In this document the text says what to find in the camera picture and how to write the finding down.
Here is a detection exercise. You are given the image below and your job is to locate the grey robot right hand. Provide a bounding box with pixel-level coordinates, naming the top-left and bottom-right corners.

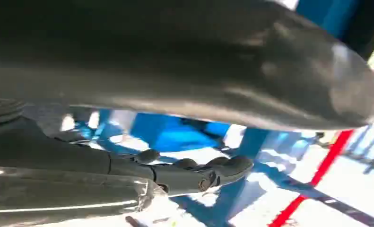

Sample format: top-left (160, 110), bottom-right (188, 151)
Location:
top-left (0, 0), bottom-right (374, 197)

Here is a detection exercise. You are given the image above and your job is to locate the blue metal cart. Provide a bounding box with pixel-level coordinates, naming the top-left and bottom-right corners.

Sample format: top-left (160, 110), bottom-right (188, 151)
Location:
top-left (72, 0), bottom-right (374, 227)

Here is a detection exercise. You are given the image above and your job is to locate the red barrier tape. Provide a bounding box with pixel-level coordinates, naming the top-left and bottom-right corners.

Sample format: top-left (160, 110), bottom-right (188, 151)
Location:
top-left (268, 54), bottom-right (374, 227)

